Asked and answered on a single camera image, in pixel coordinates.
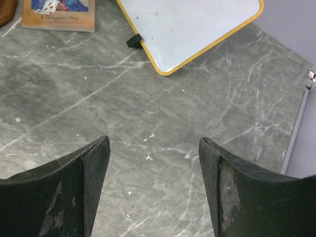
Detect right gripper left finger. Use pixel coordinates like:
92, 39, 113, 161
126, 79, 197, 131
0, 136, 110, 237

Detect gold wine glass rack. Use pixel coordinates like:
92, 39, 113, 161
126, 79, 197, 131
0, 0, 18, 28

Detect gold framed whiteboard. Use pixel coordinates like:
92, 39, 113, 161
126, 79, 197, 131
118, 0, 264, 76

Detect small illustrated book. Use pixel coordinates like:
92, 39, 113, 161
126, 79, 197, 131
21, 0, 95, 33

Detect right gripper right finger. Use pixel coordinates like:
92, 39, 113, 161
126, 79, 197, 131
198, 137, 316, 237

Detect aluminium rail frame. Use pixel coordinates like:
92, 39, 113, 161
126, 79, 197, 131
280, 71, 316, 178

